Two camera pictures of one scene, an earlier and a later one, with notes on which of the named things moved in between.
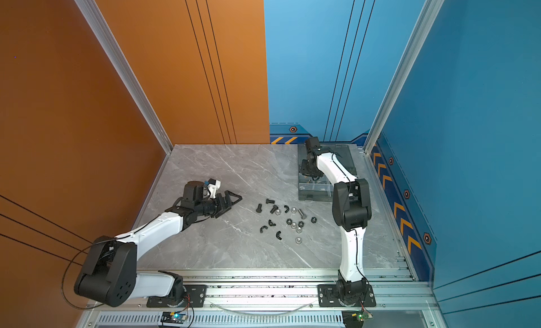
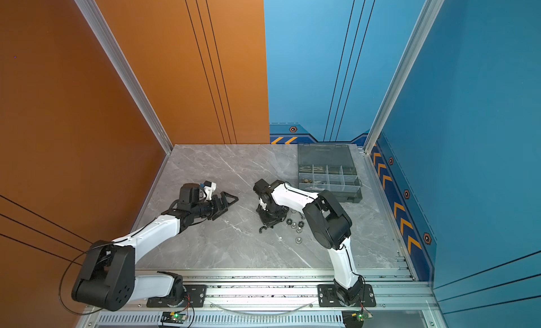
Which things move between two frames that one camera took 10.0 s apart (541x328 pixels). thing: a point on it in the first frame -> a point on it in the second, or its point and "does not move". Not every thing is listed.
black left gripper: x=225 y=206 does not move
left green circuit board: x=173 y=317 does not move
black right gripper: x=305 y=172 -> x=267 y=222
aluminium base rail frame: x=278 y=298 does not move
